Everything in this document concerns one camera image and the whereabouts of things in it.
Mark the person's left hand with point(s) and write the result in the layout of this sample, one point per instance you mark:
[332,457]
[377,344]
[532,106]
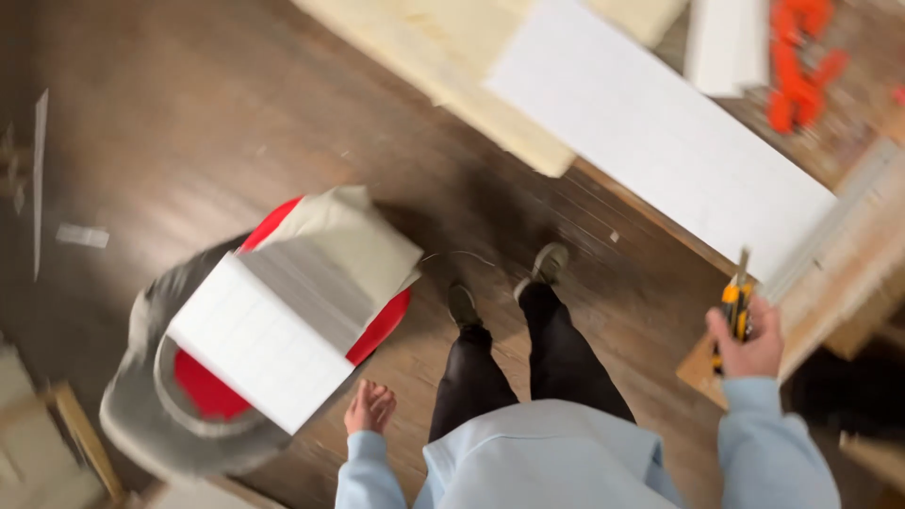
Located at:
[367,410]

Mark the person's right hand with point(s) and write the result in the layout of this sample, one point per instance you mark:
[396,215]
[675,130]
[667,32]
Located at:
[749,346]

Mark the person's left fingers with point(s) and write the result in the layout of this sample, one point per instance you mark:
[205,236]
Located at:
[382,400]

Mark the yellow black utility knife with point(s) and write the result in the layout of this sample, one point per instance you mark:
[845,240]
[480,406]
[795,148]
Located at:
[735,311]

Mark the person's left shoe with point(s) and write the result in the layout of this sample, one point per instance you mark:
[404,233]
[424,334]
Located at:
[463,305]

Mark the person's shoe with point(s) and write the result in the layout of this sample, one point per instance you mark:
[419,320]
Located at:
[544,267]
[463,305]

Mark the white foam block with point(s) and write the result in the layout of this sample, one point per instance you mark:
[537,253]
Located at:
[283,318]

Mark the person's black trousers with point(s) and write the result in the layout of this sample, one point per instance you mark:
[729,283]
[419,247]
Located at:
[530,360]

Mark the grey chair with red seat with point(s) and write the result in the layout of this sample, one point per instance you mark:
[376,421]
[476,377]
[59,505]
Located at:
[212,396]

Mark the person's light blue sweatshirt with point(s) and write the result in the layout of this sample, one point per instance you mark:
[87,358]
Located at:
[544,459]

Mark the person's right shoe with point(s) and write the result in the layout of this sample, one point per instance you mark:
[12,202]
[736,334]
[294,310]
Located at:
[544,267]

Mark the pale wooden plank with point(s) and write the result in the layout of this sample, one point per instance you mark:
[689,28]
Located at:
[452,63]

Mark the long white foam board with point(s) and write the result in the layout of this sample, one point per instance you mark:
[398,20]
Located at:
[657,134]

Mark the wooden workbench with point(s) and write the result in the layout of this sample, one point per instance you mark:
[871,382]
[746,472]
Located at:
[834,233]

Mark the grey metal ruler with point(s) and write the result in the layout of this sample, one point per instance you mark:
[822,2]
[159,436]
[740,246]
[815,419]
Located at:
[831,219]

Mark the orange clamp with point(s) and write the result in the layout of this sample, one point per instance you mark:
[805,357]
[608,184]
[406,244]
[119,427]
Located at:
[799,63]

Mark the wooden frame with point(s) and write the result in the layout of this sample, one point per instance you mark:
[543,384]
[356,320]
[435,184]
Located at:
[49,438]

